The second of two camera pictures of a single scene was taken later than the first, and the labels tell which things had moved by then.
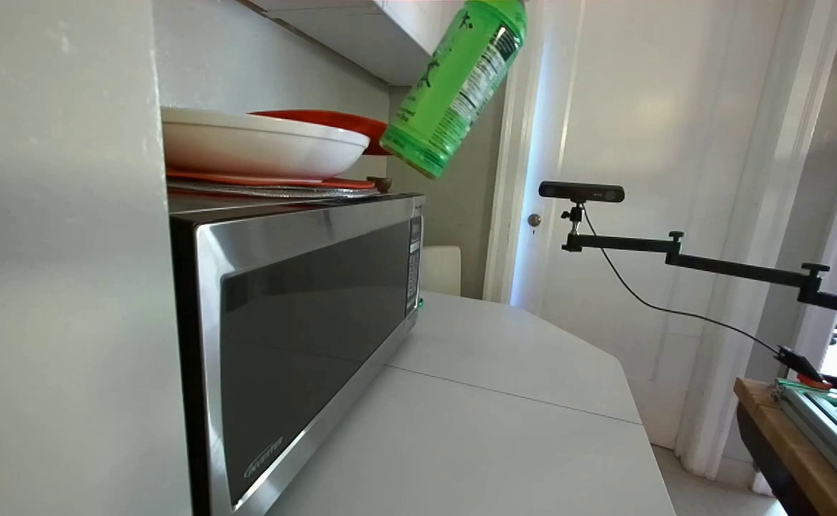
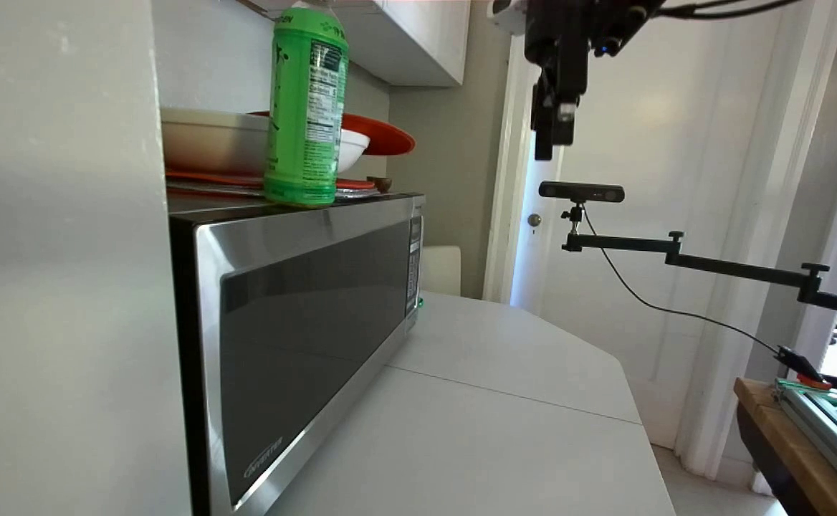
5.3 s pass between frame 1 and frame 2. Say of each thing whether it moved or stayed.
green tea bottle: moved
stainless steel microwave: stayed
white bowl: stayed
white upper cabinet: stayed
